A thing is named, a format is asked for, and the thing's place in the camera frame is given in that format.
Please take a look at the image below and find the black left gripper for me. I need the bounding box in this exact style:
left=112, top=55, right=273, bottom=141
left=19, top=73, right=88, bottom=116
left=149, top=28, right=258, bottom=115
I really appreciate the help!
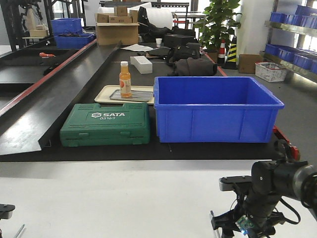
left=0, top=204, right=15, bottom=220

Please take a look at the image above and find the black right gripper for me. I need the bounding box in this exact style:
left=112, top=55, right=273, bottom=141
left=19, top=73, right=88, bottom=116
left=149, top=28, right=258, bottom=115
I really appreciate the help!
left=211, top=187, right=284, bottom=238

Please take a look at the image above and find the green-handled screwdriver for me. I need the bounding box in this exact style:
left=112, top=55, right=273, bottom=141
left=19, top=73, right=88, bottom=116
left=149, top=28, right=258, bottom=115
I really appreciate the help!
left=13, top=224, right=25, bottom=238
left=210, top=211, right=221, bottom=238

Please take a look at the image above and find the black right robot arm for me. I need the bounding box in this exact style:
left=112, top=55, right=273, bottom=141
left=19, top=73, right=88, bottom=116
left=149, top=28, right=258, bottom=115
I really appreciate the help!
left=210, top=139, right=317, bottom=238

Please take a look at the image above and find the beige plastic tray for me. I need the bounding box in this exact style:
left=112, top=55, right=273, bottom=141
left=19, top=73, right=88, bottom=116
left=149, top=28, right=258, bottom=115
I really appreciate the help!
left=95, top=85, right=154, bottom=105

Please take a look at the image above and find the small metal tray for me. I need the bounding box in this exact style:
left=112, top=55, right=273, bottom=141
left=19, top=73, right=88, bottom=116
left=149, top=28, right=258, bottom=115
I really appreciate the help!
left=110, top=89, right=153, bottom=102

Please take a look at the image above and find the green circuit board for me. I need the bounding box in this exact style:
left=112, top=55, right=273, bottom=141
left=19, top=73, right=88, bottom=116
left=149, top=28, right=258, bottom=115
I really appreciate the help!
left=235, top=215, right=255, bottom=236

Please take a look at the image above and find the white work table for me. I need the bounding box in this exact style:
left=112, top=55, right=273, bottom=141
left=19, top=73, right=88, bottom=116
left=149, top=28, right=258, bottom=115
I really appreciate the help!
left=0, top=159, right=317, bottom=238

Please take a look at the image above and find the green SATA tool case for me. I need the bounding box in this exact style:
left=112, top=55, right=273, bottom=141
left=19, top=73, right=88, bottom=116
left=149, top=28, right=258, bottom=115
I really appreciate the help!
left=59, top=103, right=150, bottom=147

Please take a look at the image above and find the large blue plastic bin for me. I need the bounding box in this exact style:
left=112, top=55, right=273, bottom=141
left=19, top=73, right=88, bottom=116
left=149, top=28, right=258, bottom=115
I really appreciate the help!
left=154, top=76, right=284, bottom=143

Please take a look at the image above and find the black yellow traffic cone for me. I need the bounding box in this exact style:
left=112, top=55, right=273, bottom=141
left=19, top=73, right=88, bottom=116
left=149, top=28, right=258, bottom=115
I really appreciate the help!
left=221, top=36, right=238, bottom=70

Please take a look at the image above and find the orange tool on conveyor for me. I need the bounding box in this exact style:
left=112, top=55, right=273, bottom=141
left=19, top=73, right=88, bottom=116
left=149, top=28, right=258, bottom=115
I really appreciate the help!
left=39, top=52, right=55, bottom=59

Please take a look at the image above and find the dark grey cloth bag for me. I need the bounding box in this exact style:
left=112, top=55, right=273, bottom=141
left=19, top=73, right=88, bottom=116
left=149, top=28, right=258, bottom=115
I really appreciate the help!
left=168, top=58, right=217, bottom=76

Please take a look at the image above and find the brown cardboard box on floor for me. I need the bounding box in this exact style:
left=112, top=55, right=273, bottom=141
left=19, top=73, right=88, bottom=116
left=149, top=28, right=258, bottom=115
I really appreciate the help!
left=238, top=54, right=264, bottom=74

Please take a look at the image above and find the red white traffic cone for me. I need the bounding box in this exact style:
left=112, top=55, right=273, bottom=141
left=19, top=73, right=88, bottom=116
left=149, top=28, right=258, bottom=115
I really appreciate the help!
left=217, top=39, right=225, bottom=65

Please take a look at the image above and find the orange juice bottle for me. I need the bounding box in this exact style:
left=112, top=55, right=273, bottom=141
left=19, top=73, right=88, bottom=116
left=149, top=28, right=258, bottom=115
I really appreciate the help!
left=119, top=61, right=132, bottom=98

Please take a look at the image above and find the white foam block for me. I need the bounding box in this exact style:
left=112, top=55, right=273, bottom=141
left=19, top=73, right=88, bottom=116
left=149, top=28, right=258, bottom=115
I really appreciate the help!
left=130, top=56, right=153, bottom=74

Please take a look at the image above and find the blue crate on conveyor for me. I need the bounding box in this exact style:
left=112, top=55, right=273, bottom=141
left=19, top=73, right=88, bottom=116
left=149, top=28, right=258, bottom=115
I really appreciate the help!
left=54, top=34, right=95, bottom=49

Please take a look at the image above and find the black box on table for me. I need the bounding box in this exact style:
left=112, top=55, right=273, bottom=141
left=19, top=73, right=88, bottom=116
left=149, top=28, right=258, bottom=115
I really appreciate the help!
left=163, top=34, right=198, bottom=48

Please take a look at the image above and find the white paper cup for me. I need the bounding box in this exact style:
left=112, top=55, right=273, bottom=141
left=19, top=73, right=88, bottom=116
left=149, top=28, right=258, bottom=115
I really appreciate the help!
left=156, top=38, right=162, bottom=47

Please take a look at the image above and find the green potted plant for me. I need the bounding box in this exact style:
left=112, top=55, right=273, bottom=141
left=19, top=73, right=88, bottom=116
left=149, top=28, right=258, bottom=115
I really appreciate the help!
left=193, top=0, right=241, bottom=52

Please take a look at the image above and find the metal shelf rack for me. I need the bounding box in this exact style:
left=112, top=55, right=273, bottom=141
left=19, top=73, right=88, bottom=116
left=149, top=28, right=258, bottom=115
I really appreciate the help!
left=260, top=0, right=317, bottom=83

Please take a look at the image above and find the large cardboard box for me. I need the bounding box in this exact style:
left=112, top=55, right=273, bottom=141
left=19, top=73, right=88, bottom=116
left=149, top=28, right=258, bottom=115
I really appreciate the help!
left=96, top=22, right=139, bottom=46

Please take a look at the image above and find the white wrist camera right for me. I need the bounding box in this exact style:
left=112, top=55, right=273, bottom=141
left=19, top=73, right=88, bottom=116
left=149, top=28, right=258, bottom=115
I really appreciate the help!
left=219, top=176, right=252, bottom=192

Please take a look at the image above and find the red conveyor end bracket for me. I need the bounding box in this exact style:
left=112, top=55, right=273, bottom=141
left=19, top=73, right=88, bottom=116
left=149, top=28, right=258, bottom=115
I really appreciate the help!
left=273, top=126, right=301, bottom=161

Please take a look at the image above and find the white wire basket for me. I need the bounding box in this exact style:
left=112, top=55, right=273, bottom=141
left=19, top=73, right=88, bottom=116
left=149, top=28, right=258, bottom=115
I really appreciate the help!
left=255, top=62, right=288, bottom=82

